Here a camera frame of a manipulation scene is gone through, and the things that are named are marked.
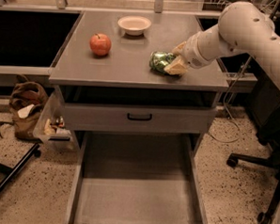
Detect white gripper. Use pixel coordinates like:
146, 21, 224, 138
163, 33, 214, 75

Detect green crushed can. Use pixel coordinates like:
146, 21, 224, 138
149, 51, 176, 74

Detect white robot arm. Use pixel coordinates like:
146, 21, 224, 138
163, 1, 280, 89

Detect grey cabinet counter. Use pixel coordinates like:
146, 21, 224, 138
50, 9, 228, 91

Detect closed top drawer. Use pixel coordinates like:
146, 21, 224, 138
61, 103, 216, 134

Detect open grey drawer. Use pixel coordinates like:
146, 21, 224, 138
65, 132, 208, 224

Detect white bowl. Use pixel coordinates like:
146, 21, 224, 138
117, 15, 151, 37

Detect red apple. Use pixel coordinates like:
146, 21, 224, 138
89, 33, 112, 56

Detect black office chair base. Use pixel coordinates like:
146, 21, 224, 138
223, 152, 280, 224

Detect clear plastic bin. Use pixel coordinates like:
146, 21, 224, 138
33, 92, 78, 151

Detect brown fabric bag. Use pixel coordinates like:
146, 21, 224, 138
8, 74, 49, 140

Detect black metal stand leg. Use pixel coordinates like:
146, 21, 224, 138
0, 143, 41, 193

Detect grey hanging cable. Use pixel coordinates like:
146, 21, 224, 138
207, 55, 254, 146

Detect black drawer handle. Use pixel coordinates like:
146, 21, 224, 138
127, 112, 153, 121

